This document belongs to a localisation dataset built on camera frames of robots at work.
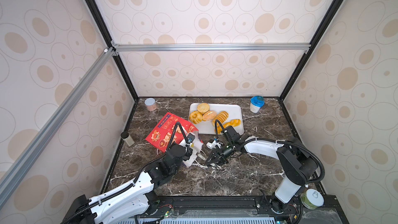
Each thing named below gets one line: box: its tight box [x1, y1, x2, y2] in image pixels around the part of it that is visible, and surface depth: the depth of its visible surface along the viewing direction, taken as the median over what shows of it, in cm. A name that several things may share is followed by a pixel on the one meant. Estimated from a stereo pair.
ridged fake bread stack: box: [212, 110, 230, 132], surface depth 106 cm
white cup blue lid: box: [249, 95, 265, 114], surface depth 108 cm
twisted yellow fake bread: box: [215, 119, 242, 134], surface depth 105 cm
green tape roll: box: [300, 188, 325, 210], surface depth 73 cm
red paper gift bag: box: [145, 112, 199, 153], surface depth 85 cm
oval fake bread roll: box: [202, 110, 218, 122], surface depth 105 cm
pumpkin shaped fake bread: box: [189, 110, 203, 125], surface depth 105 cm
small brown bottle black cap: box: [120, 131, 135, 147], surface depth 91 cm
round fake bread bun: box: [196, 102, 210, 116], surface depth 111 cm
